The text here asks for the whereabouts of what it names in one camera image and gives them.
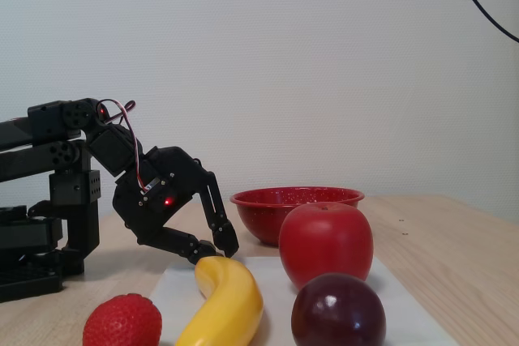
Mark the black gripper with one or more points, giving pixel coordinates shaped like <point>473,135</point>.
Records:
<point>168,184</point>

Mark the yellow toy banana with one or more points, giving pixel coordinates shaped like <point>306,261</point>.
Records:
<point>231,301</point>

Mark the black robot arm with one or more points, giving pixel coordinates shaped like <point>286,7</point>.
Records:
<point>44,119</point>

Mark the red speckled bowl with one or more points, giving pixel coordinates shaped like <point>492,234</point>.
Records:
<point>259,220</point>

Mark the red toy strawberry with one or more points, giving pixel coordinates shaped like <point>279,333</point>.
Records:
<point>121,321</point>

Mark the red toy apple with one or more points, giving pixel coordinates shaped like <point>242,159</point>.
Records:
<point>324,240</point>

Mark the dark purple toy plum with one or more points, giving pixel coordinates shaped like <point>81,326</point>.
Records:
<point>336,313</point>

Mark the white paper sheet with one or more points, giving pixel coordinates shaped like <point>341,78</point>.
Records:
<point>405,321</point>

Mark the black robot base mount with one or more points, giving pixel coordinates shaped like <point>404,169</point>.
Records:
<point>24,281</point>

